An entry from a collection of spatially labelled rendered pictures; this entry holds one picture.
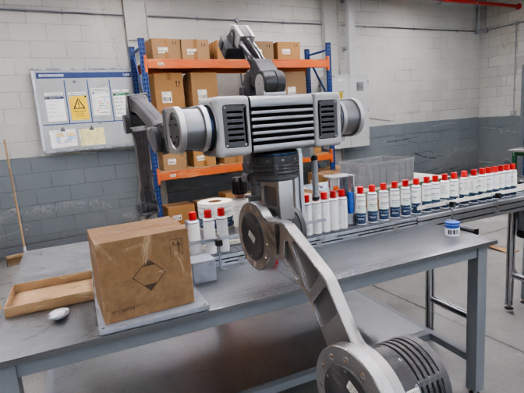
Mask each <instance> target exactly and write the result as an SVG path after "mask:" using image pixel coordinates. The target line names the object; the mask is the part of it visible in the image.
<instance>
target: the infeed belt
mask: <svg viewBox="0 0 524 393"><path fill-rule="evenodd" d="M409 218H415V217H414V216H411V217H408V218H404V217H401V215H400V219H390V218H389V221H379V219H377V223H376V224H369V223H368V221H367V222H366V225H364V226H358V225H356V224H353V225H348V229H344V230H341V229H339V231H336V232H332V231H331V232H329V233H322V234H321V235H312V236H307V238H308V239H309V238H313V237H318V236H322V235H329V234H333V233H337V232H345V231H349V230H353V229H358V228H365V227H369V226H373V225H380V224H384V223H389V222H393V221H401V220H405V219H409ZM242 251H243V248H242V246H235V247H230V252H228V253H221V255H226V254H230V253H238V252H242Z"/></svg>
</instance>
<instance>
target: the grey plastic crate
mask: <svg viewBox="0 0 524 393"><path fill-rule="evenodd" d="M339 165H340V173H346V174H352V175H355V176H354V185H355V187H357V186H363V188H367V189H369V185H375V187H380V186H381V185H380V184H381V183H383V182H384V183H387V185H391V182H393V181H397V182H398V183H400V182H402V180H403V179H408V180H409V181H412V179H414V157H400V156H377V157H371V158H362V159H356V160H351V161H340V162H339Z"/></svg>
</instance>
